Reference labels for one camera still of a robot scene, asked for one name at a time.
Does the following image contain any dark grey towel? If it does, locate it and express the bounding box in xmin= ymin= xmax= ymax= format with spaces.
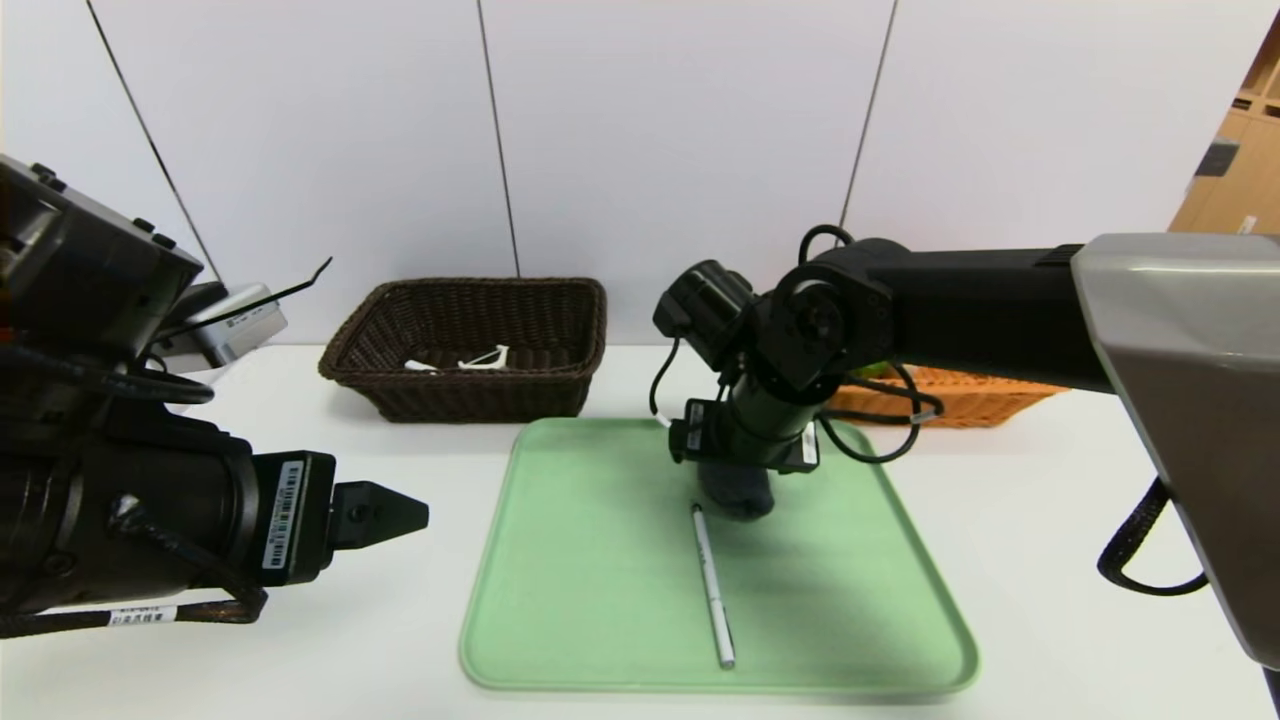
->
xmin=697 ymin=460 xmax=776 ymax=521

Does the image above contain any thin black zip tie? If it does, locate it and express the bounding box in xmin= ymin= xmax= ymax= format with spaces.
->
xmin=160 ymin=257 xmax=334 ymax=341

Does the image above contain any thick black braided cable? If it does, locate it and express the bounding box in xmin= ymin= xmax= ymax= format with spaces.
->
xmin=1097 ymin=478 xmax=1209 ymax=598

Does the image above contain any braided left arm cable labelled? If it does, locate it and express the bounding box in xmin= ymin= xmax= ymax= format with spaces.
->
xmin=0 ymin=500 xmax=269 ymax=639

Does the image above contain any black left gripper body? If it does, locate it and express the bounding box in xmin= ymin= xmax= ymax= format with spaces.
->
xmin=109 ymin=435 xmax=337 ymax=604

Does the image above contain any orange wicker basket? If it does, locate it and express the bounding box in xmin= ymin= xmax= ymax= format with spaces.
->
xmin=825 ymin=365 xmax=1069 ymax=429

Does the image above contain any light green plastic tray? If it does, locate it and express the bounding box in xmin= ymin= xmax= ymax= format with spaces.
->
xmin=459 ymin=417 xmax=981 ymax=695

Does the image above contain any dark brown wicker basket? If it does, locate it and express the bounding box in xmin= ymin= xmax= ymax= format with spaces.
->
xmin=318 ymin=277 xmax=608 ymax=424

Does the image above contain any slim white pen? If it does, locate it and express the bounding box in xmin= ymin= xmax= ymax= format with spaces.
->
xmin=690 ymin=503 xmax=737 ymax=670

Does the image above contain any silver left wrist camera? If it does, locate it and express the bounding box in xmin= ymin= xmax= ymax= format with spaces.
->
xmin=150 ymin=282 xmax=289 ymax=373

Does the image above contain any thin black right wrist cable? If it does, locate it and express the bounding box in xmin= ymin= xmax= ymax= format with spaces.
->
xmin=648 ymin=224 xmax=946 ymax=466

